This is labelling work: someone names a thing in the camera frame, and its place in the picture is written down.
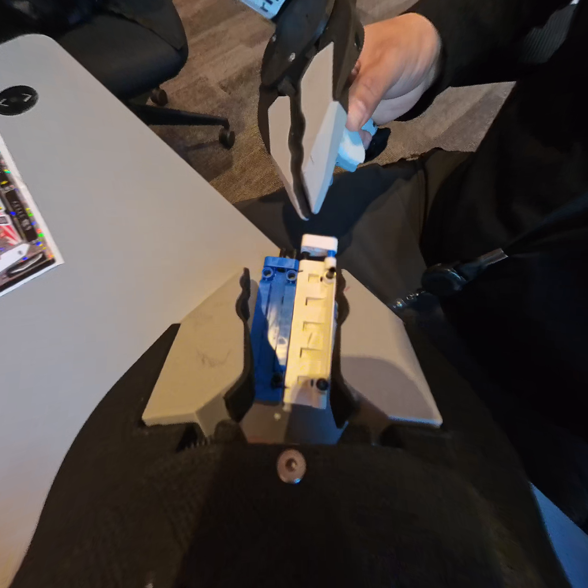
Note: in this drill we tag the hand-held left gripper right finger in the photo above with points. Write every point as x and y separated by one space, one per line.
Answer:
390 367

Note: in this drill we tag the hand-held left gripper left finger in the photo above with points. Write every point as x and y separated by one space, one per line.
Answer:
193 367

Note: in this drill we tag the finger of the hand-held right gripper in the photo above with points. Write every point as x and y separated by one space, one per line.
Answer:
282 138
324 128

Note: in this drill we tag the blue and white brick panel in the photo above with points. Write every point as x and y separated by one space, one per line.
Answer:
312 330

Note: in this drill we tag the person's right forearm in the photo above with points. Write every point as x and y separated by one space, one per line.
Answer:
482 46

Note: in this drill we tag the black oval desk cap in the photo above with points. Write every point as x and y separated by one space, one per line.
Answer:
16 100

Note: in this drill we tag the person's right hand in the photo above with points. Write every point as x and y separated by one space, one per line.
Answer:
395 64

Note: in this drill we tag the person's dark clothing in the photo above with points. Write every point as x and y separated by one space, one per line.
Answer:
505 321

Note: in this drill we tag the black office chair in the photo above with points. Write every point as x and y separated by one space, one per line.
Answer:
128 50

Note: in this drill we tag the holographic sticker sheet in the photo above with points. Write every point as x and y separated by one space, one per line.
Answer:
18 229

